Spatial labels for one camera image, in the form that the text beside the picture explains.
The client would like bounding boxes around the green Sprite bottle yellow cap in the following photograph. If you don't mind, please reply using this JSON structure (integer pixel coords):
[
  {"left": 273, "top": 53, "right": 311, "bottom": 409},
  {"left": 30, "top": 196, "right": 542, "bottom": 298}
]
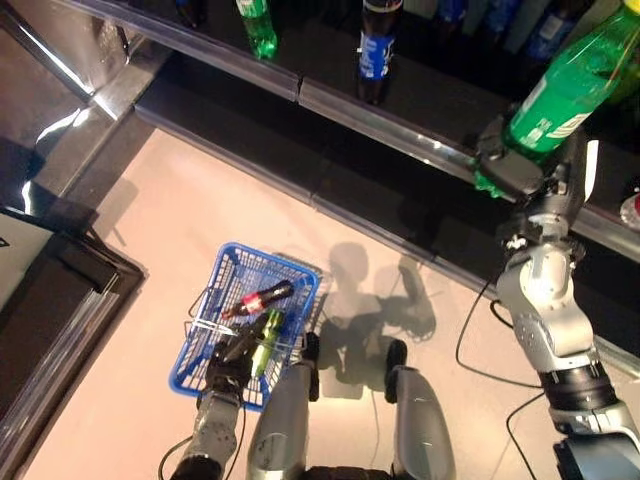
[
  {"left": 233, "top": 0, "right": 280, "bottom": 61},
  {"left": 472, "top": 0, "right": 640, "bottom": 200}
]

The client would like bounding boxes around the black robot pelvis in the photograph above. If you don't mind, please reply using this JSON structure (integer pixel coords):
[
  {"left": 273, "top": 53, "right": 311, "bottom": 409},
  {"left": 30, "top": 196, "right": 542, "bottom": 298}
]
[{"left": 299, "top": 464, "right": 401, "bottom": 480}]

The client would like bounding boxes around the small Coca-Cola bottle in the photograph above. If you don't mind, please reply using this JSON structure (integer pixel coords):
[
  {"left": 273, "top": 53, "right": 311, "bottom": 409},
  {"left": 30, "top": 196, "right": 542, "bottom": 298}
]
[{"left": 220, "top": 279, "right": 296, "bottom": 322}]

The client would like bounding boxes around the silver left robot leg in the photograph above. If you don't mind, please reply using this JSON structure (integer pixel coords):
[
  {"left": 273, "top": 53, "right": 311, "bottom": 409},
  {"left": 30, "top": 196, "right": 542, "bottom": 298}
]
[{"left": 246, "top": 331, "right": 322, "bottom": 480}]

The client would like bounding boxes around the silver right robot leg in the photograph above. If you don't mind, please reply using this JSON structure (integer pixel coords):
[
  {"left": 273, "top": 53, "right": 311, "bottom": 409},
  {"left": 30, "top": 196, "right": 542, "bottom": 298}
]
[{"left": 383, "top": 338, "right": 457, "bottom": 480}]

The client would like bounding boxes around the black cable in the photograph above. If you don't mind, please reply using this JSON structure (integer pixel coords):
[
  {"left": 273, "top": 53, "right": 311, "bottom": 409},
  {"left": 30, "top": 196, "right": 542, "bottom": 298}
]
[
  {"left": 454, "top": 277, "right": 546, "bottom": 390},
  {"left": 505, "top": 391, "right": 547, "bottom": 480},
  {"left": 157, "top": 433, "right": 197, "bottom": 480}
]

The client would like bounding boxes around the black shelf with clear rail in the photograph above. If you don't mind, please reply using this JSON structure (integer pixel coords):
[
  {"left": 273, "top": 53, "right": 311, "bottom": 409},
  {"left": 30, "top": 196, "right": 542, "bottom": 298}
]
[{"left": 52, "top": 0, "right": 640, "bottom": 264}]

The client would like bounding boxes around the white sign board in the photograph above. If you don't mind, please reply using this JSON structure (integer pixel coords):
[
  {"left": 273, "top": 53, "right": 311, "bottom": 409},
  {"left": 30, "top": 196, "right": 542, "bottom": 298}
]
[{"left": 0, "top": 207, "right": 55, "bottom": 312}]

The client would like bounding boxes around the blue plastic shopping basket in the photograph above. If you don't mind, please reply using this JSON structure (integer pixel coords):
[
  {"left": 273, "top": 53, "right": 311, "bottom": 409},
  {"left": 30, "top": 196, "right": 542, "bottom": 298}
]
[{"left": 167, "top": 241, "right": 324, "bottom": 414}]

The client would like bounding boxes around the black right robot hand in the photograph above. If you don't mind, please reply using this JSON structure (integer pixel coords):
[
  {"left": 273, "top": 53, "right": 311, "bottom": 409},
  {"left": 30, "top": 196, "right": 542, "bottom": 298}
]
[{"left": 472, "top": 114, "right": 601, "bottom": 204}]

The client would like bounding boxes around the dark display cabinet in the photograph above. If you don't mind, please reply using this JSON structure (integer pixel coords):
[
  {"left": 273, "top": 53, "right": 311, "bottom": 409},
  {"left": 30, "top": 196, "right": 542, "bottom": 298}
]
[{"left": 0, "top": 197, "right": 150, "bottom": 480}]

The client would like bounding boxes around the silver robot leg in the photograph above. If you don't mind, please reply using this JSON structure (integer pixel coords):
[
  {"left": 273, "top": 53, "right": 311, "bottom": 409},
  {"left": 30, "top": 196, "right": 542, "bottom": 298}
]
[
  {"left": 246, "top": 331, "right": 322, "bottom": 480},
  {"left": 383, "top": 338, "right": 457, "bottom": 480}
]

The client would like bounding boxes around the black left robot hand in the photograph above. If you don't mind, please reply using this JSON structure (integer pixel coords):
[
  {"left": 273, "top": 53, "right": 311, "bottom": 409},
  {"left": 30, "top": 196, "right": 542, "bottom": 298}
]
[{"left": 205, "top": 313, "right": 272, "bottom": 397}]

